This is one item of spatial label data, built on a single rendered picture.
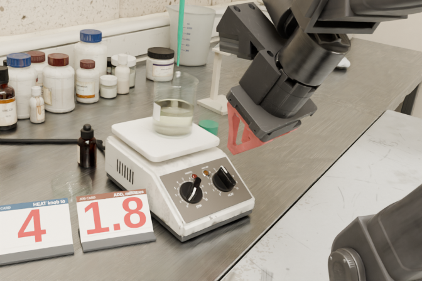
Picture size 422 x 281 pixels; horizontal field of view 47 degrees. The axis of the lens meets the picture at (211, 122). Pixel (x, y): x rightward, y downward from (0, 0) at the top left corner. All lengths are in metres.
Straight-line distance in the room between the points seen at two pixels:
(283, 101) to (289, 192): 0.27
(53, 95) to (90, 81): 0.09
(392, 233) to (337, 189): 0.41
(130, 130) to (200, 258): 0.21
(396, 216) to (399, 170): 0.53
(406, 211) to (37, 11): 0.92
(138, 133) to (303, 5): 0.34
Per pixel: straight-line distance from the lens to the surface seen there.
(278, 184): 0.78
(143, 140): 0.67
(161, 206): 0.63
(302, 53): 0.49
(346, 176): 0.86
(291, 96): 0.52
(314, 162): 0.88
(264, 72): 0.51
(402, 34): 2.03
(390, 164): 0.95
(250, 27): 0.54
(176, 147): 0.66
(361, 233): 0.42
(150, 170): 0.64
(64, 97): 0.98
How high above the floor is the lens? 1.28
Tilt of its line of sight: 23 degrees down
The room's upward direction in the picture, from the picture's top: 6 degrees clockwise
